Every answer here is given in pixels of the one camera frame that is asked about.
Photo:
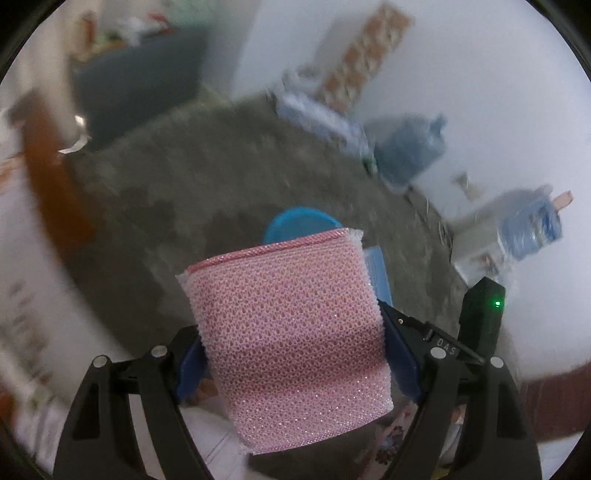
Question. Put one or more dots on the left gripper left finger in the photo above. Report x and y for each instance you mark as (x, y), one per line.
(125, 422)

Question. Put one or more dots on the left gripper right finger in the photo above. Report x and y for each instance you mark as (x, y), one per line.
(440, 373)

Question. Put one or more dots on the pink mesh sponge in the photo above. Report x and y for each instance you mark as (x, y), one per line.
(294, 338)

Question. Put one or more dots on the blue plastic trash basket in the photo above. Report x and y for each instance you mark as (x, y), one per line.
(299, 222)

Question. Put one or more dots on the blue water jug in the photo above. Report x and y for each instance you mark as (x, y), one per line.
(529, 222)
(406, 146)

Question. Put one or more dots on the white toilet paper pack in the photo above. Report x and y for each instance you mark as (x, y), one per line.
(328, 125)

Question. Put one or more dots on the dark grey cabinet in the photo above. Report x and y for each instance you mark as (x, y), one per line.
(123, 88)

